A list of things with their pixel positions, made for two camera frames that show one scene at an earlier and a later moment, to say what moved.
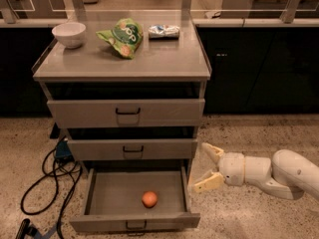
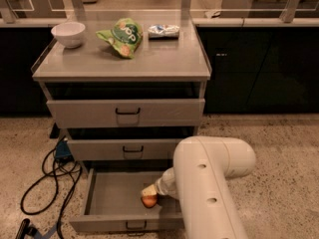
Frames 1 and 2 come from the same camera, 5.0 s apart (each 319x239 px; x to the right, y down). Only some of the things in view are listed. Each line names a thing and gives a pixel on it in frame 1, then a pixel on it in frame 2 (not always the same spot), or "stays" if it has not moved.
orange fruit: [150, 199] stays
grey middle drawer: [136, 149] stays
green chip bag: [125, 38] stays
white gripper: [233, 168] → [161, 186]
